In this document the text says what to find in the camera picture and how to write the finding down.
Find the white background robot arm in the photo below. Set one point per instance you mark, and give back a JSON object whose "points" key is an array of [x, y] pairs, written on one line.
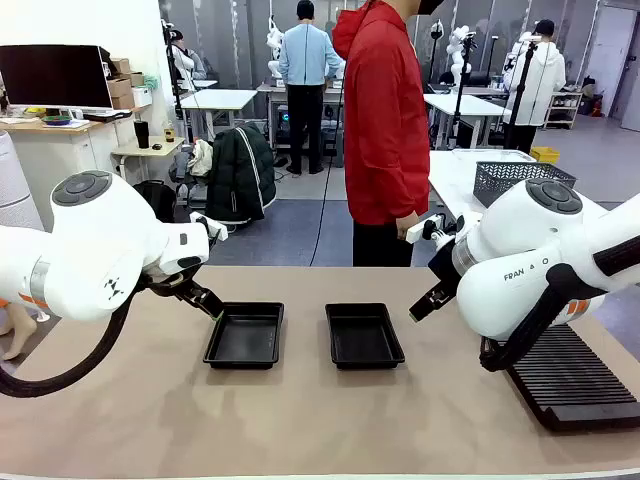
{"points": [[275, 45], [457, 45]]}

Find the brown cardboard box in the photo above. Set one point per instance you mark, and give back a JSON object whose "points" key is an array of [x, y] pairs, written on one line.
{"points": [[123, 101], [119, 87], [120, 66]]}

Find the mannequin leg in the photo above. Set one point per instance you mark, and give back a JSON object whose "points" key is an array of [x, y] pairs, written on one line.
{"points": [[20, 335]]}

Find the person in light blue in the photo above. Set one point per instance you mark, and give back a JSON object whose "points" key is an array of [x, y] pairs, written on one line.
{"points": [[307, 65]]}

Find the black backpack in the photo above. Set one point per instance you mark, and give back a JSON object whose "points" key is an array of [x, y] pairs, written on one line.
{"points": [[160, 200]]}

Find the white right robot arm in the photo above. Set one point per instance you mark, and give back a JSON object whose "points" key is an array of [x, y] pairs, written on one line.
{"points": [[505, 235]]}

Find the white side table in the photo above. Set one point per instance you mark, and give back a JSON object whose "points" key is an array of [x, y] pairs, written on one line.
{"points": [[452, 180]]}

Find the small wooden side table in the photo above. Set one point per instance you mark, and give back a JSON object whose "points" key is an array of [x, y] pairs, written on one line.
{"points": [[147, 150]]}

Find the person in white top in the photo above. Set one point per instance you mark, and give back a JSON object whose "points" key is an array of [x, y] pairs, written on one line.
{"points": [[542, 80]]}

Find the white cloth bag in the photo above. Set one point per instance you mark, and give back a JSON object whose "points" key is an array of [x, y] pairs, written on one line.
{"points": [[201, 157]]}

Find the person in red jacket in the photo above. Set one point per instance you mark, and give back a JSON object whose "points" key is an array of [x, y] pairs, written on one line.
{"points": [[385, 125]]}

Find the person's right hand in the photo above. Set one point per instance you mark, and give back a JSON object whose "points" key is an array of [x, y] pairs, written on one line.
{"points": [[406, 225]]}

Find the black computer monitor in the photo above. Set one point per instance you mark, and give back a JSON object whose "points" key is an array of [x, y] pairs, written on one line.
{"points": [[55, 75]]}

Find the black tripod stand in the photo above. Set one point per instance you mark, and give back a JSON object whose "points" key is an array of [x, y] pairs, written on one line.
{"points": [[522, 85], [462, 90]]}

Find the white background table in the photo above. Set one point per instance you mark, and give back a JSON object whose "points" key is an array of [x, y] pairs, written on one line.
{"points": [[220, 97]]}

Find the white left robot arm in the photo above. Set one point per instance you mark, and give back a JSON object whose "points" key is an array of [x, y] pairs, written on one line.
{"points": [[100, 235]]}

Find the white storage box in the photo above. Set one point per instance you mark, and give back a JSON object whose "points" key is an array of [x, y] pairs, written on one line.
{"points": [[142, 96]]}

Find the black ESD tray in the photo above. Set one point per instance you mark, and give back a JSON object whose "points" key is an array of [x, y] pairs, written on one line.
{"points": [[245, 337], [364, 337]]}

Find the small amber bottle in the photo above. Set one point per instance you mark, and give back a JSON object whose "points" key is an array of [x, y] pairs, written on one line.
{"points": [[169, 135]]}

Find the black tumbler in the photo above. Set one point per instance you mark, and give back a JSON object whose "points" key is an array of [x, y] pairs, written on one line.
{"points": [[142, 134]]}

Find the person's right forearm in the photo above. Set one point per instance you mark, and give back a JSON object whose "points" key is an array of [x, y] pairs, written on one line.
{"points": [[417, 195]]}

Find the seated person in cap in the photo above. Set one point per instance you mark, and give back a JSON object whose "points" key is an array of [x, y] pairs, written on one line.
{"points": [[187, 60]]}

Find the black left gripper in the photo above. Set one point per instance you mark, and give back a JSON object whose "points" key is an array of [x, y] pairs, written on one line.
{"points": [[170, 287]]}

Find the dark green jacket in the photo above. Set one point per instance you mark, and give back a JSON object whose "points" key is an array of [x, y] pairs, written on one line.
{"points": [[240, 175]]}

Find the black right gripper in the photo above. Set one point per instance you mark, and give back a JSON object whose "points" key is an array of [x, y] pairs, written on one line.
{"points": [[445, 267]]}

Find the grey mesh basket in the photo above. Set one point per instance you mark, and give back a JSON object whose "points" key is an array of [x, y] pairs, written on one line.
{"points": [[505, 180]]}

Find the white shallow tray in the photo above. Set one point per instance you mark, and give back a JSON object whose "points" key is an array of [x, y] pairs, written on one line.
{"points": [[495, 154]]}

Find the white air purifier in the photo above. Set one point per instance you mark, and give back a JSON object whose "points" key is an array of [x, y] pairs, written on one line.
{"points": [[15, 185]]}

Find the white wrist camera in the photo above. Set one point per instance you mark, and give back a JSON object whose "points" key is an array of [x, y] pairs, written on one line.
{"points": [[425, 230], [212, 227]]}

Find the green bowl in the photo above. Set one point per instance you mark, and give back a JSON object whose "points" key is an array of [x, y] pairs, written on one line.
{"points": [[56, 120]]}

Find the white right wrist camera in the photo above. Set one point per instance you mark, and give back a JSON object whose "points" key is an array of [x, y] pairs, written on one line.
{"points": [[425, 230]]}

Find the black slotted board rack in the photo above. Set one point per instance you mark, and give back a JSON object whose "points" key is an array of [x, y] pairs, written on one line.
{"points": [[575, 380]]}

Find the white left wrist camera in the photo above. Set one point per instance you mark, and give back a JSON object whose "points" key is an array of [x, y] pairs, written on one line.
{"points": [[212, 227]]}

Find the yellow bin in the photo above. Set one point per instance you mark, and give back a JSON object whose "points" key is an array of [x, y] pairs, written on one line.
{"points": [[545, 155]]}

